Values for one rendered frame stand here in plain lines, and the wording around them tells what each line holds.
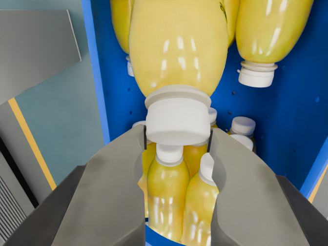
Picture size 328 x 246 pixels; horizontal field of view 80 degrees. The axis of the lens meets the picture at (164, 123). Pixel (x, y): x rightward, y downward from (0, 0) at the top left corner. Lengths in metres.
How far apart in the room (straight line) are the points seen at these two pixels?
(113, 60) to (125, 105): 0.08
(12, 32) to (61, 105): 0.79
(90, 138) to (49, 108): 0.38
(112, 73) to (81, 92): 1.29
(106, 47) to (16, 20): 0.80
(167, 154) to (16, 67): 0.81
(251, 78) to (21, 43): 0.93
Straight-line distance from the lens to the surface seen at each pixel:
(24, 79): 1.01
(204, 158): 0.26
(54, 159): 2.05
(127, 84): 0.33
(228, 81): 0.41
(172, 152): 0.27
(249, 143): 0.32
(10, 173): 2.19
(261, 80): 0.26
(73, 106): 1.65
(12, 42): 1.01
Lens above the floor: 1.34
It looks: 60 degrees down
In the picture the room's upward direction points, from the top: 176 degrees counter-clockwise
